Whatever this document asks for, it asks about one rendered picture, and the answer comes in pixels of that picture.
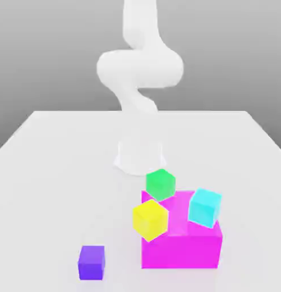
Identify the small green cube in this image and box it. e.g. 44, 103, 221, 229
145, 168, 177, 202

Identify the small yellow cube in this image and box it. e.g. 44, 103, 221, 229
132, 198, 169, 243

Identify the small cyan cube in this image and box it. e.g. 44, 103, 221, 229
188, 187, 223, 229

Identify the small purple cube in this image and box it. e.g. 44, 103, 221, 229
77, 245, 105, 281

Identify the large magenta box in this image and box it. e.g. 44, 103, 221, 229
141, 189, 223, 270

